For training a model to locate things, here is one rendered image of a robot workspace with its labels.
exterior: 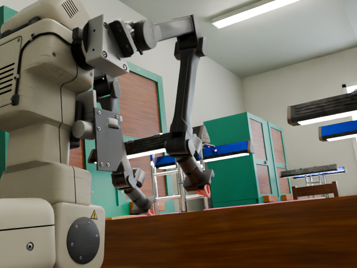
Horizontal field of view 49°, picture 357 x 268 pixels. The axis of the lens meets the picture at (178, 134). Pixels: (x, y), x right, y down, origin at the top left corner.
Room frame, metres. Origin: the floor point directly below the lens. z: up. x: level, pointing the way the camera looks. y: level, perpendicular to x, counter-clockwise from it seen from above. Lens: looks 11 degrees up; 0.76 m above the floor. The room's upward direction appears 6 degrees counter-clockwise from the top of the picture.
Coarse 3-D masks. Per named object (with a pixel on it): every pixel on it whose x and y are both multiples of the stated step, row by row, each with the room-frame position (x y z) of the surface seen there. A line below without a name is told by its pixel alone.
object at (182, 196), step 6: (150, 156) 1.91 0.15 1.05; (150, 162) 1.92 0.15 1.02; (180, 168) 1.84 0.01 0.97; (156, 174) 1.90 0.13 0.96; (162, 174) 1.89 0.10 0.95; (180, 174) 1.84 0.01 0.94; (156, 180) 1.92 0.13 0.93; (180, 180) 1.84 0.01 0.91; (156, 186) 1.92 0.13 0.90; (180, 186) 1.84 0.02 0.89; (156, 192) 1.91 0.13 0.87; (180, 192) 1.84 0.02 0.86; (156, 198) 1.91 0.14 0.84; (162, 198) 1.89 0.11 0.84; (168, 198) 1.88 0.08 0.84; (174, 198) 1.86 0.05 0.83; (180, 198) 1.85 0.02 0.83; (156, 204) 1.91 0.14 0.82; (156, 210) 1.91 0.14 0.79; (186, 210) 1.84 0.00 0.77
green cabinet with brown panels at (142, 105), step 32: (0, 32) 1.67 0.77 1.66; (128, 64) 2.48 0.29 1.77; (128, 96) 2.48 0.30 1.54; (160, 96) 2.80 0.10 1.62; (128, 128) 2.45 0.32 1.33; (160, 128) 2.79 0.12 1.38; (0, 160) 1.68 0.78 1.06; (128, 160) 2.43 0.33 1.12; (96, 192) 2.15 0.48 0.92; (160, 192) 2.72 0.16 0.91
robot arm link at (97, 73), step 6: (96, 72) 1.44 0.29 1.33; (102, 72) 1.46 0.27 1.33; (96, 78) 1.46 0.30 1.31; (102, 78) 1.52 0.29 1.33; (108, 78) 1.48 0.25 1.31; (96, 84) 1.52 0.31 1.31; (102, 84) 1.50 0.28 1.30; (108, 84) 1.48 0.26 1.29; (96, 90) 1.52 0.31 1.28; (102, 90) 1.51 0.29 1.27; (108, 90) 1.50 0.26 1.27
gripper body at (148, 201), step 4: (140, 196) 1.65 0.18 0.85; (144, 196) 1.67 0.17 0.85; (148, 196) 1.71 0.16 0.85; (152, 196) 1.70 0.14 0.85; (132, 200) 1.66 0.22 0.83; (136, 200) 1.65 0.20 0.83; (140, 200) 1.66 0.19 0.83; (144, 200) 1.67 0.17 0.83; (148, 200) 1.69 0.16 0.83; (152, 200) 1.68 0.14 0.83; (136, 204) 1.67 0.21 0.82; (140, 204) 1.67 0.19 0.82; (144, 204) 1.68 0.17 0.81; (148, 204) 1.68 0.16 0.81; (132, 208) 1.71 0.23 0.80; (136, 208) 1.70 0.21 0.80; (140, 208) 1.69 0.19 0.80; (144, 208) 1.68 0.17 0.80; (148, 208) 1.67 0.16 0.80
